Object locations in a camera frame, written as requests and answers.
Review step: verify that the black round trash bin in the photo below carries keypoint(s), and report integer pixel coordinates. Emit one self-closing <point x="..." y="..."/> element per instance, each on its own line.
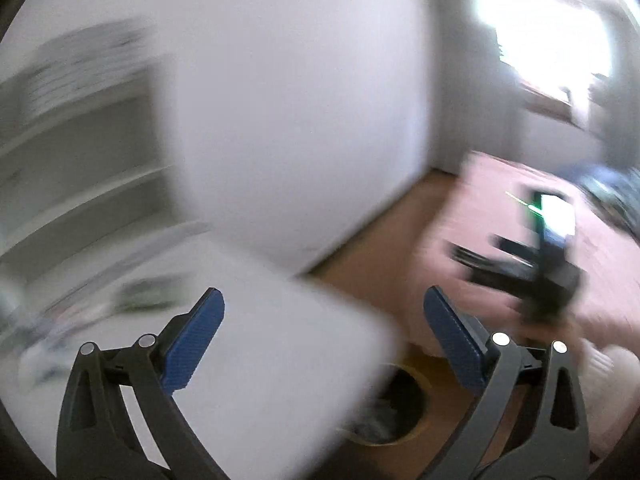
<point x="397" y="414"/>

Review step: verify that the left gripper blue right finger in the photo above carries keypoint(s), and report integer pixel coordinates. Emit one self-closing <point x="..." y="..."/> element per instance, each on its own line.
<point x="463" y="339"/>

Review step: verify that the grey-green crumpled blanket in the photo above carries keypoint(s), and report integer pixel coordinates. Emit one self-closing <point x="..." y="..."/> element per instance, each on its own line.
<point x="613" y="193"/>

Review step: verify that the white desk shelf unit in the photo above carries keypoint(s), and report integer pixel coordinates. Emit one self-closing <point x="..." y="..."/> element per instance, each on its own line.
<point x="85" y="155"/>

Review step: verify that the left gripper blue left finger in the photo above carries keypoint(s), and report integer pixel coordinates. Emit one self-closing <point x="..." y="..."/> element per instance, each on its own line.
<point x="185" y="339"/>

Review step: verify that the pink bed sheet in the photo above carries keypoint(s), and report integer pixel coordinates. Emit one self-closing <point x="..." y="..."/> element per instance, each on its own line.
<point x="603" y="317"/>

